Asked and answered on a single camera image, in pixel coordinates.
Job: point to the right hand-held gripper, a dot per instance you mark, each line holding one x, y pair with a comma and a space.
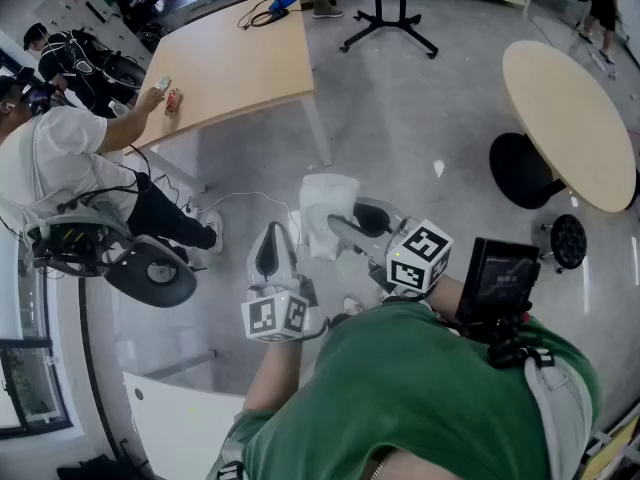
420, 263

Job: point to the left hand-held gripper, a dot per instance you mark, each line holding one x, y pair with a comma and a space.
280, 318

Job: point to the person's right forearm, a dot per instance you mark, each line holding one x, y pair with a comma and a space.
447, 298

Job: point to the person's left forearm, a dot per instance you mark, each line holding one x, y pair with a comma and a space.
275, 373

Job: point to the person's white shoe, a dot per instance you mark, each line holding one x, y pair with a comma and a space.
354, 307

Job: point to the grey black office chair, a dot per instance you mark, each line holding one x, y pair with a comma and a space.
150, 273

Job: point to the black chest-mounted screen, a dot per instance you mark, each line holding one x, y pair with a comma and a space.
500, 278

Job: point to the person's green shirt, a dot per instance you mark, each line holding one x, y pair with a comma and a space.
400, 393

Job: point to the white desk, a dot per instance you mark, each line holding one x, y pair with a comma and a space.
180, 428

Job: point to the red drink can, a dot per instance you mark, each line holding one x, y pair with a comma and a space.
173, 102

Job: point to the black round stool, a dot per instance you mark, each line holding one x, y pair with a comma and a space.
567, 240

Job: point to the rectangular wooden desk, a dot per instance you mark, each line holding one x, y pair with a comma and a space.
225, 68

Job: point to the small white packet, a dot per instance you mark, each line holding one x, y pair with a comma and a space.
163, 84

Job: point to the clear water bottle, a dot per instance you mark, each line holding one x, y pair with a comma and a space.
119, 109

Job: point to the black rolling stand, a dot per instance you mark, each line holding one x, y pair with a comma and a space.
378, 8

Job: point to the round wooden table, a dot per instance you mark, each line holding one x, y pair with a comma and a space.
565, 118

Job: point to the blue flat item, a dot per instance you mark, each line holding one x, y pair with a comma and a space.
284, 4

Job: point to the black framed window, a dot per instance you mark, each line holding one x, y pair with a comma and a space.
10, 368

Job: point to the white panel board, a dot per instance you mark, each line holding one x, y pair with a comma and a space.
65, 3

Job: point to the black screen mount clamp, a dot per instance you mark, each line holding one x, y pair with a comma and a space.
510, 348

